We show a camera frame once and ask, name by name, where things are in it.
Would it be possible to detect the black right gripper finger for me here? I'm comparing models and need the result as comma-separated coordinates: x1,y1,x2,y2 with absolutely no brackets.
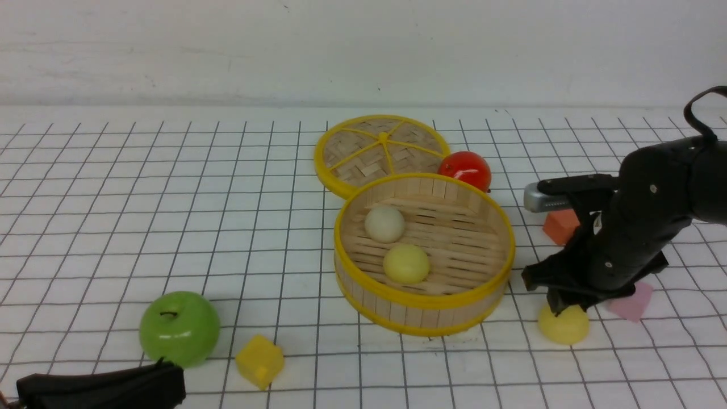
576,293,603,311
547,289,574,316

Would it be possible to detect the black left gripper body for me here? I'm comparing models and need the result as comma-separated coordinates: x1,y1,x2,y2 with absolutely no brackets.
16,361,186,408

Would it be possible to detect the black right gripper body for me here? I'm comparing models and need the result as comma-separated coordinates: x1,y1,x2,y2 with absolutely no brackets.
521,139,696,299

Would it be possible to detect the yellow bun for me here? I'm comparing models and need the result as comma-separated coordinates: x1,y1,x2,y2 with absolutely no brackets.
537,304,590,346
382,243,431,285

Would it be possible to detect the white bun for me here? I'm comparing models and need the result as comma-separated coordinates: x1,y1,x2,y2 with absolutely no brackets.
363,206,406,243

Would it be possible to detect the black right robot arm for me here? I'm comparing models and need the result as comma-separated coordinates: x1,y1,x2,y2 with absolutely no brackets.
520,136,726,315

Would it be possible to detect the bamboo steamer tray yellow rim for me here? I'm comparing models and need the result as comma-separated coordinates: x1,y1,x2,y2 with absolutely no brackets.
333,173,516,337

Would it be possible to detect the woven bamboo steamer lid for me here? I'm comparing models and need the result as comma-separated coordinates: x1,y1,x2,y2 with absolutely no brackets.
312,115,451,199

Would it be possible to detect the pink cube block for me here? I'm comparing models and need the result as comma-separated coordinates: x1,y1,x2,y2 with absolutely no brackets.
607,281,654,323

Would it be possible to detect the green apple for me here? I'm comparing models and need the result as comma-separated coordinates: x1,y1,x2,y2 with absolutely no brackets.
139,291,221,368

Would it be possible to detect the orange cube block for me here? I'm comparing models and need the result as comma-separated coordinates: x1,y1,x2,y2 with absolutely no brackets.
542,209,580,246

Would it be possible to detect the yellow cube block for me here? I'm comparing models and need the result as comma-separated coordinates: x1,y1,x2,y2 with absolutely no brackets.
235,334,284,390

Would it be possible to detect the red tomato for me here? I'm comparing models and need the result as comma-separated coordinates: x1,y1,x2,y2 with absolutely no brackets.
438,151,492,193

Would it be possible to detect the white grid tablecloth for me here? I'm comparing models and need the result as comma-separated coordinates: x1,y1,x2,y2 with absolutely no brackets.
1,108,725,408

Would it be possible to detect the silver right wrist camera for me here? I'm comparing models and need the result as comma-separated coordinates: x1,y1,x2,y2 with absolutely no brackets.
523,183,572,213

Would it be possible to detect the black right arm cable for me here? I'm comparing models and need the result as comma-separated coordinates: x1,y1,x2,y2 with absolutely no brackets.
683,86,727,143

